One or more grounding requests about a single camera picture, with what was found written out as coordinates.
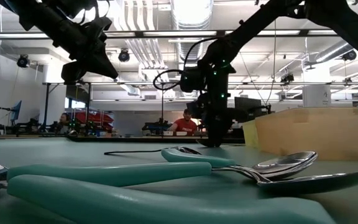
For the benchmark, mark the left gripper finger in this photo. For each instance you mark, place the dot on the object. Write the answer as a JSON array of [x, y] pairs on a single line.
[[102, 67]]

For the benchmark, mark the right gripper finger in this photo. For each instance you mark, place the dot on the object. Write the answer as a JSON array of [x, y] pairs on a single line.
[[217, 133]]

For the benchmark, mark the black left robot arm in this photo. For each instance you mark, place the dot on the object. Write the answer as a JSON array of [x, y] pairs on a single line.
[[42, 21]]

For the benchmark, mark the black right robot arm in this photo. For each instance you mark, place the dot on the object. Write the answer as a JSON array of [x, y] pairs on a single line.
[[259, 18]]

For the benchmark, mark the black monitor on arm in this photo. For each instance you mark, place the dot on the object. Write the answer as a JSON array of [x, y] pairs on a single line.
[[253, 104]]

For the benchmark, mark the black ceiling spotlight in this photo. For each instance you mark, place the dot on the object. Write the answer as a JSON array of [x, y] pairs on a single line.
[[23, 61], [287, 78], [349, 55], [123, 56]]

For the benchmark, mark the yellow plastic bin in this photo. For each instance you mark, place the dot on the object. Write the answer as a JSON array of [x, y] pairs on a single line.
[[250, 133]]

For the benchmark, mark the person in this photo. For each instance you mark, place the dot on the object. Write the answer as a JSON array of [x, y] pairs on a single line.
[[185, 124], [63, 121]]

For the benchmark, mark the red storage rack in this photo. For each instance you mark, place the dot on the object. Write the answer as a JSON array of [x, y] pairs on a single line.
[[99, 119]]

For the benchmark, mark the background robot workstation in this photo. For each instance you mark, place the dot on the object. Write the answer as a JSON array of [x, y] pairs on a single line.
[[155, 127]]

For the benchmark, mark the green table mat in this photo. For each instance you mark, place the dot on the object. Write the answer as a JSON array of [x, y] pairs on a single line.
[[57, 152]]

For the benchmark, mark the tilted blue monitor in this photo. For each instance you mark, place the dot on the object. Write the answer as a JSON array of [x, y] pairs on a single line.
[[15, 111]]

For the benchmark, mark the beige plastic bin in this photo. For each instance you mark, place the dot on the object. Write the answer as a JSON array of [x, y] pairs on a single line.
[[322, 133]]

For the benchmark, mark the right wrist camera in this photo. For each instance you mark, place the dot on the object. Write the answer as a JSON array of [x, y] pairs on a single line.
[[193, 79]]

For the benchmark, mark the black metal rig frame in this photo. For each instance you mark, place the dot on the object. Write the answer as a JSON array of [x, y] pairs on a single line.
[[135, 83]]

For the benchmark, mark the black overhead frame beam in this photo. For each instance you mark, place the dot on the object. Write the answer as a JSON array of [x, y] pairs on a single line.
[[166, 31]]

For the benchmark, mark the black metal table frame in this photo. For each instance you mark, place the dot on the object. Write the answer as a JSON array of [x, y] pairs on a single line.
[[120, 139]]

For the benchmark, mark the silver ribbed ventilation duct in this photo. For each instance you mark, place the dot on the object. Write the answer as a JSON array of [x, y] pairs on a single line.
[[191, 18]]

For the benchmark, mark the silver slanted ventilation duct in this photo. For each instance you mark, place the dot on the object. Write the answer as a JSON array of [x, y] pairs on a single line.
[[331, 53]]

